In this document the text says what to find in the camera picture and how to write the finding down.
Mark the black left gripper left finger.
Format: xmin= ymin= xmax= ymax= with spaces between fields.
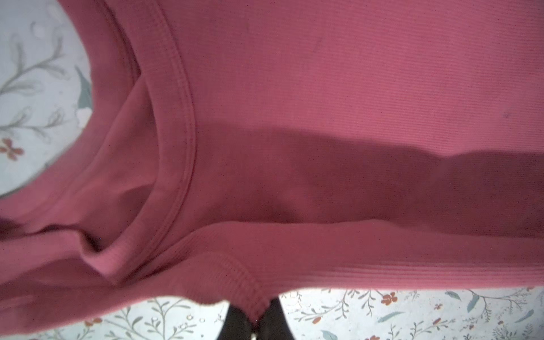
xmin=217 ymin=305 xmax=253 ymax=340

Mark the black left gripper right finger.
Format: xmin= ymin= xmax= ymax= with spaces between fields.
xmin=256 ymin=298 xmax=295 ymax=340

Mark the pink tank top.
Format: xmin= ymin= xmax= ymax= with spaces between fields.
xmin=1 ymin=1 xmax=543 ymax=336

